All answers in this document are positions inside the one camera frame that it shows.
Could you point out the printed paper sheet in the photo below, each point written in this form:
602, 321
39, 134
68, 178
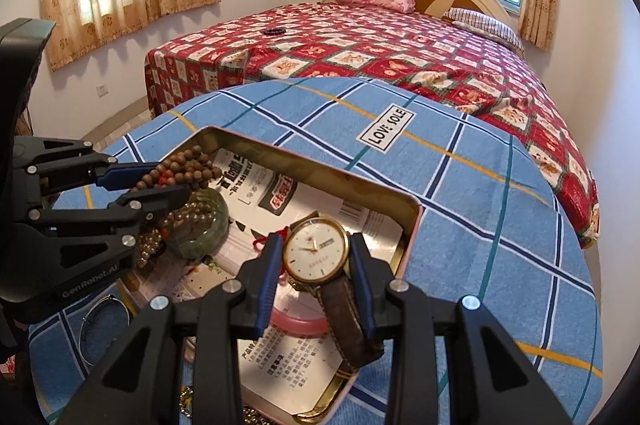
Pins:
280, 370

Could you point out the pink metal tin box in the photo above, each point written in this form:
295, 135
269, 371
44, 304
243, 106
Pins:
325, 177

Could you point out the blue plaid tablecloth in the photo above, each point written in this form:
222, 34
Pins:
475, 215

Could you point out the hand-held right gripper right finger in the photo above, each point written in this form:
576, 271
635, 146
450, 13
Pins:
362, 285

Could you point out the wall socket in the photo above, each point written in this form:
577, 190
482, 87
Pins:
103, 90

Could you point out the striped pillow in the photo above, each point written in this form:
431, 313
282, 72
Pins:
485, 25

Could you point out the pink bangle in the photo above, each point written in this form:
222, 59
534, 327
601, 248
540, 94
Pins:
300, 322

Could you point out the green jade bangle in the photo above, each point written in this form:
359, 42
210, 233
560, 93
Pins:
200, 245

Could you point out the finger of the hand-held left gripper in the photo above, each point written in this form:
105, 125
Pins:
160, 200
125, 174

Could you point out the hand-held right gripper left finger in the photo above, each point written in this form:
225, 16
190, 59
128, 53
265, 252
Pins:
267, 285

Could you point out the thin silver bangle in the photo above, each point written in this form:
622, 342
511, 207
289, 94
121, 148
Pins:
82, 332

